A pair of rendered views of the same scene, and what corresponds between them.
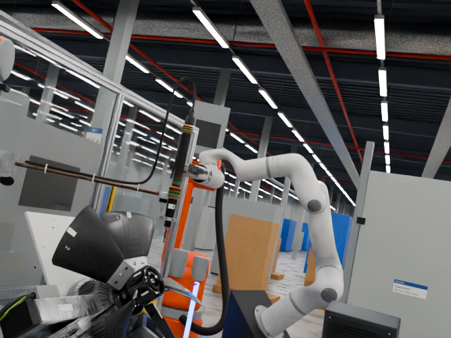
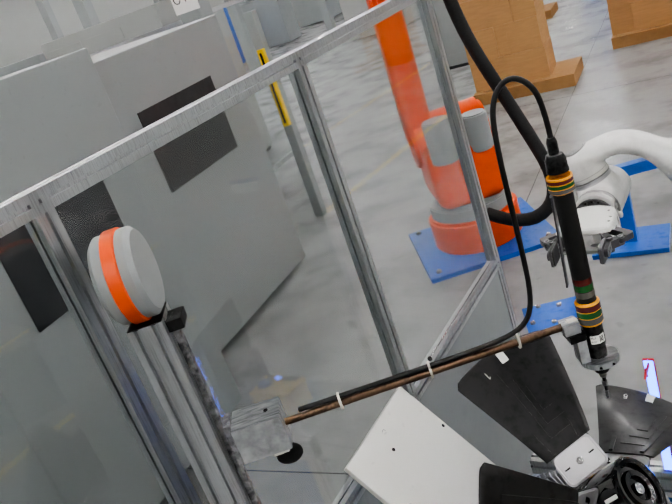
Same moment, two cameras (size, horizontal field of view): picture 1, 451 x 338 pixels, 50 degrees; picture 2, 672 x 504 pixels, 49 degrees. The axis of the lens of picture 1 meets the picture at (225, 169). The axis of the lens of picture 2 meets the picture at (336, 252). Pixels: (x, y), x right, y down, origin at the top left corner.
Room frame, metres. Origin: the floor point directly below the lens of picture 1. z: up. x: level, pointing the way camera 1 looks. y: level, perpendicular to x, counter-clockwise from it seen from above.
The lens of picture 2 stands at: (0.63, 0.35, 2.24)
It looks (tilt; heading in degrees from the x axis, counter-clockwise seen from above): 21 degrees down; 10
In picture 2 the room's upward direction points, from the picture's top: 19 degrees counter-clockwise
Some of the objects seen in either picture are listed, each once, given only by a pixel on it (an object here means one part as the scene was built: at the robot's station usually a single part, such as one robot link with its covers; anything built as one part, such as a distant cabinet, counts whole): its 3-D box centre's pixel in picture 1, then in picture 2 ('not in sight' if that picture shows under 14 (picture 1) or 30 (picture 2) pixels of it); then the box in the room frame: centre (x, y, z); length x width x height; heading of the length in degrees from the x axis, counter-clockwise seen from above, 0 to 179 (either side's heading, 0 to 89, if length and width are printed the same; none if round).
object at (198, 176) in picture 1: (194, 171); (589, 227); (1.93, 0.12, 1.64); 0.11 x 0.10 x 0.07; 154
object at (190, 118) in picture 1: (180, 167); (578, 261); (1.82, 0.17, 1.64); 0.04 x 0.04 x 0.46
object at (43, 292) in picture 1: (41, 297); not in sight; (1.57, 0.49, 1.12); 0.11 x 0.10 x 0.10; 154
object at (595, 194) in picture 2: (201, 174); (597, 213); (1.99, 0.09, 1.64); 0.09 x 0.03 x 0.08; 64
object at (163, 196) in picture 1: (168, 206); (589, 339); (1.82, 0.18, 1.48); 0.09 x 0.07 x 0.10; 99
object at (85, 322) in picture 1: (82, 325); not in sight; (1.51, 0.33, 1.08); 0.07 x 0.04 x 0.06; 165
